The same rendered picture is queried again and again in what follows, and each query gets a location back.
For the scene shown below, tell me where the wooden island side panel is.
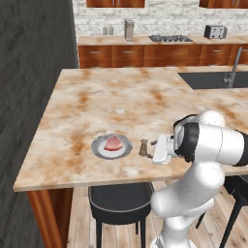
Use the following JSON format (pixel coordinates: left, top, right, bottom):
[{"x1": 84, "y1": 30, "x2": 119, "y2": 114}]
[{"x1": 27, "y1": 188, "x2": 75, "y2": 248}]

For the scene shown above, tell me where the pink steak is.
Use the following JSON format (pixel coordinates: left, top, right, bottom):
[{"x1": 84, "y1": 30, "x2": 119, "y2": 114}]
[{"x1": 103, "y1": 136, "x2": 124, "y2": 152}]

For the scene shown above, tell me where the grey toaster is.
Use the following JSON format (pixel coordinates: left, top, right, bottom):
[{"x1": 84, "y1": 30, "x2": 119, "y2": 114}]
[{"x1": 202, "y1": 24, "x2": 229, "y2": 41}]

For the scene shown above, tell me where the black hob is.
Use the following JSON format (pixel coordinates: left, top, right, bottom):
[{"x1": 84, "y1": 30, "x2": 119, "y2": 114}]
[{"x1": 147, "y1": 34, "x2": 195, "y2": 44}]

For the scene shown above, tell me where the wooden wall cupboard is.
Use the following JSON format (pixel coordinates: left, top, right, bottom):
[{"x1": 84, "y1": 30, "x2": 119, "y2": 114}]
[
  {"x1": 85, "y1": 0, "x2": 146, "y2": 9},
  {"x1": 199, "y1": 0, "x2": 248, "y2": 10}
]

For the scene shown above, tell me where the dark sink basin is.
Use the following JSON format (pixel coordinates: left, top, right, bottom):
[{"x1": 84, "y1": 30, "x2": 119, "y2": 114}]
[{"x1": 177, "y1": 71, "x2": 248, "y2": 90}]

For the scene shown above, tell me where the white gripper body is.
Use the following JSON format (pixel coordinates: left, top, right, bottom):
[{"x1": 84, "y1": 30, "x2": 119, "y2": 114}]
[{"x1": 152, "y1": 135, "x2": 171, "y2": 166}]

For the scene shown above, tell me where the black stool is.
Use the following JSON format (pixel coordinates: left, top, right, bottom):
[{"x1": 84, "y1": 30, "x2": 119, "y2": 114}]
[
  {"x1": 195, "y1": 173, "x2": 248, "y2": 248},
  {"x1": 87, "y1": 181, "x2": 155, "y2": 248}
]

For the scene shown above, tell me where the wooden base cupboard run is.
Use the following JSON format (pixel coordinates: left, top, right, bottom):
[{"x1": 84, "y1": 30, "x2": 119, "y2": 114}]
[{"x1": 77, "y1": 44, "x2": 248, "y2": 69}]

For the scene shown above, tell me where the grey round plate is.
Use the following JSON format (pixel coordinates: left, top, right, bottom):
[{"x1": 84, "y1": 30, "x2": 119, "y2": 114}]
[{"x1": 90, "y1": 133, "x2": 134, "y2": 161}]

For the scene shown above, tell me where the brown shaker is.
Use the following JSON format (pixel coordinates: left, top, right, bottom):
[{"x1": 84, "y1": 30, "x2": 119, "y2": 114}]
[{"x1": 139, "y1": 139, "x2": 150, "y2": 157}]

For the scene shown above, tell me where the grey tap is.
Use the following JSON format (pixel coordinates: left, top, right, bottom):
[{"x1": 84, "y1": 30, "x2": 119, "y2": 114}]
[{"x1": 224, "y1": 46, "x2": 243, "y2": 88}]

